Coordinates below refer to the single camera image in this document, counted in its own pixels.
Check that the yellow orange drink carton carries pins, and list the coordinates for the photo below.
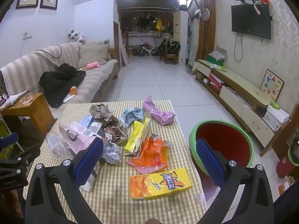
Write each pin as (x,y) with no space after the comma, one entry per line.
(158,184)

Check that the orange snack wrapper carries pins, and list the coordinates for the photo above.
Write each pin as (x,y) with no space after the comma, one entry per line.
(151,154)

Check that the checkered tablecloth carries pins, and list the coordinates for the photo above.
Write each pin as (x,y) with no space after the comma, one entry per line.
(112,191)

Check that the black jacket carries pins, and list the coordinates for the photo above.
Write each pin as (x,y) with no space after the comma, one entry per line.
(58,79)

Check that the round wall clock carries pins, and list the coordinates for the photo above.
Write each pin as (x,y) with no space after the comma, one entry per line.
(205,14)

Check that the white balance bike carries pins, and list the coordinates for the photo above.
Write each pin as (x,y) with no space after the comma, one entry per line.
(148,49)

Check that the pale pink plastic bag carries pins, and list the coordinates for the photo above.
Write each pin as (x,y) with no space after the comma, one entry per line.
(79,140)

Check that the green cardboard box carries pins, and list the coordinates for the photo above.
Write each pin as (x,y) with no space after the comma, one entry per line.
(217,61)

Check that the dark brown paper box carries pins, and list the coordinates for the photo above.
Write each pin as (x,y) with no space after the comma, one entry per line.
(114,130)

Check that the striped beige sofa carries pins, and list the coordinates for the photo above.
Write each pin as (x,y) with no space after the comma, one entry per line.
(98,79)

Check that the wall mounted television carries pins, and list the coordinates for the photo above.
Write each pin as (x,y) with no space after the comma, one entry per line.
(251,21)

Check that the orange white box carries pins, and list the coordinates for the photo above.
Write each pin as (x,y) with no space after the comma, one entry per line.
(283,187)

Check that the small green box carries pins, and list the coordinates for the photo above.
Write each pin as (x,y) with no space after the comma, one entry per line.
(275,105)

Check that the black white plush toy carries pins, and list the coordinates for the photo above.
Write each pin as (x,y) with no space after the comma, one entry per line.
(73,36)
(81,39)

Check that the pink foam mat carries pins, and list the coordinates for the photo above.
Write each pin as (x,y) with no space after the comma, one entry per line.
(126,57)

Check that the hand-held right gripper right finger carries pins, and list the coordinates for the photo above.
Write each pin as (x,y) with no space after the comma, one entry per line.
(210,161)

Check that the checkers game board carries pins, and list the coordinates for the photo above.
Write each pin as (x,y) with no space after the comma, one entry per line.
(272,85)

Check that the white cardboard box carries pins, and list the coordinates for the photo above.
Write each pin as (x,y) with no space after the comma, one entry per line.
(275,116)

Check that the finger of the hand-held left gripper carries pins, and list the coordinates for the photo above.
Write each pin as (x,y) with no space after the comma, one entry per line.
(9,140)

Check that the yellow hanging cloth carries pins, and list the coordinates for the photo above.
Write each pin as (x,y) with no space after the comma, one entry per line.
(159,25)

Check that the wooden side table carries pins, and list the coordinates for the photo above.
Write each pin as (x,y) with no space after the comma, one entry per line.
(35,112)

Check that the red flat box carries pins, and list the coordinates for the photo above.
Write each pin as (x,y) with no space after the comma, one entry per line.
(215,79)

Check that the open magazine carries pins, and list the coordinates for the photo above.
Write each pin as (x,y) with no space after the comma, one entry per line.
(14,100)

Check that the beige cushion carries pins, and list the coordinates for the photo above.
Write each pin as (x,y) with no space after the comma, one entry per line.
(93,54)

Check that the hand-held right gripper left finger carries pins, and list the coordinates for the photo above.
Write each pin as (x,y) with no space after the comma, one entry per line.
(88,158)

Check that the dark framed wall picture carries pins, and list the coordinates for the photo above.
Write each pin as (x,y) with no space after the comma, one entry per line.
(192,7)

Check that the green rimmed basket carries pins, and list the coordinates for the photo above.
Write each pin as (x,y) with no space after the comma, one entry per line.
(290,154)

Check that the grey white paper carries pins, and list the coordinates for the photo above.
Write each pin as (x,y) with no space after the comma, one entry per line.
(112,154)

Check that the clear plastic bottle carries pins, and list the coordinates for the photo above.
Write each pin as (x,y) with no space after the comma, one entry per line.
(58,147)

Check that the wooden chair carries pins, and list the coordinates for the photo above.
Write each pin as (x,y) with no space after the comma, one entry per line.
(170,57)

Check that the silver wrapper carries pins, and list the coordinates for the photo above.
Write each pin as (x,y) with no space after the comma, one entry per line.
(100,112)

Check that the light blue wrapper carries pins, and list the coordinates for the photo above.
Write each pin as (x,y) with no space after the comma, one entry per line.
(130,116)

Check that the red round container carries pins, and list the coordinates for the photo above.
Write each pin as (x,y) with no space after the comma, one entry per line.
(285,168)

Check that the person's left forearm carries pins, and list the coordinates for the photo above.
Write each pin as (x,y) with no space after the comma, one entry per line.
(9,205)

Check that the pink toy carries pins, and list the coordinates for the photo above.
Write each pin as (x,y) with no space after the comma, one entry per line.
(93,65)

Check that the leaning printed boards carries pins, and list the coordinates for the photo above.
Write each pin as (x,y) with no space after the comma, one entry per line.
(191,51)

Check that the lilac pink wrapper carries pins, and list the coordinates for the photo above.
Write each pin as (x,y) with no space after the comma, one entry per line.
(158,114)

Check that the standing air conditioner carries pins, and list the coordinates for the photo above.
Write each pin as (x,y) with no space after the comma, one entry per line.
(179,32)

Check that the slim yellow box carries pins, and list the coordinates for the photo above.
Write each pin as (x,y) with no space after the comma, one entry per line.
(135,135)

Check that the long television cabinet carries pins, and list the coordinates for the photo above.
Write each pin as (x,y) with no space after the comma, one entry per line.
(245,86)

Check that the green booklet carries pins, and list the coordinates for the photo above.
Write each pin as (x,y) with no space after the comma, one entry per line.
(218,68)

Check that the red bin with green rim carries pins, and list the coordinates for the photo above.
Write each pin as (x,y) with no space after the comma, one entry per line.
(224,140)

